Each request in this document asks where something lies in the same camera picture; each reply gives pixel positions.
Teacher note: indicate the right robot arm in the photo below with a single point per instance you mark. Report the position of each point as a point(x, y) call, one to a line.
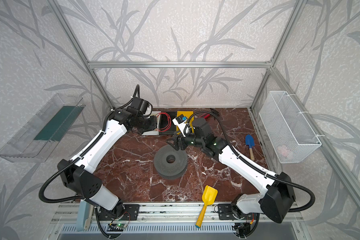
point(277, 194)

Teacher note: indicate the white plastic bin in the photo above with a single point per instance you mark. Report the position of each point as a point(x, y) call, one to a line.
point(154, 132)

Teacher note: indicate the yellow toy shovel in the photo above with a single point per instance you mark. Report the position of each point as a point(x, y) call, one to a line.
point(208, 197)

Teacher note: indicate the grey cable spool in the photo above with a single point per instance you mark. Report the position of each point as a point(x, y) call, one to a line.
point(170, 163)

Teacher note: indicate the white wire basket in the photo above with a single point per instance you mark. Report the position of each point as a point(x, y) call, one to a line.
point(286, 125)

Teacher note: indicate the black plastic bin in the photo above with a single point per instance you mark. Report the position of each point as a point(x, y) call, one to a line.
point(166, 125)

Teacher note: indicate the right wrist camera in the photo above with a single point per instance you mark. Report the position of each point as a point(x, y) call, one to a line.
point(180, 122)

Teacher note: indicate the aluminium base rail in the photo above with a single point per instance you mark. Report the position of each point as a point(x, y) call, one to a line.
point(167, 218)

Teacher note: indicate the yellow plastic bin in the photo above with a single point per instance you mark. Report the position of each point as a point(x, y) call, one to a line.
point(186, 114)

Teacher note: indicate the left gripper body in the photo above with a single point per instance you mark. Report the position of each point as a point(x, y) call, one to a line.
point(150, 124)

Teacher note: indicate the pink object in basket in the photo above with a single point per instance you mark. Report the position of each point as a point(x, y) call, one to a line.
point(284, 151)

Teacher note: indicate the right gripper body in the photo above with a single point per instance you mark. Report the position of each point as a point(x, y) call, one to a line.
point(180, 142)

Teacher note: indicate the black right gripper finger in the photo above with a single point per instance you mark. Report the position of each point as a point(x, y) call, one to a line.
point(177, 146)
point(172, 140)

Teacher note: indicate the red black spray bottle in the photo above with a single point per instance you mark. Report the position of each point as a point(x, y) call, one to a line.
point(216, 114)

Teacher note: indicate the clear plastic wall tray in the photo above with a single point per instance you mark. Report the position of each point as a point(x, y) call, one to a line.
point(35, 141)

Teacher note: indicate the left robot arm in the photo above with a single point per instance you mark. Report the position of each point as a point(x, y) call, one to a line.
point(77, 174)

